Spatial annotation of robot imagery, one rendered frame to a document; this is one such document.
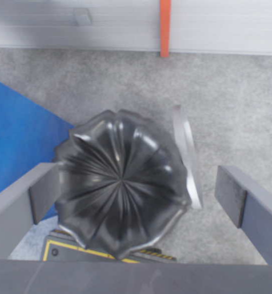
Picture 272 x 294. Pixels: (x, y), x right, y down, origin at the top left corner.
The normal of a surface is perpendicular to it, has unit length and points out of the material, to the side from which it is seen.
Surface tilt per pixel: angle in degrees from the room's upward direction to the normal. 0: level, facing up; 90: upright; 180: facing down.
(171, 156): 10
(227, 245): 0
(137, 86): 0
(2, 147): 90
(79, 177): 66
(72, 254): 0
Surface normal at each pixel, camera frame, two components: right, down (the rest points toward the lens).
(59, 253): -0.12, -0.14
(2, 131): 0.99, 0.09
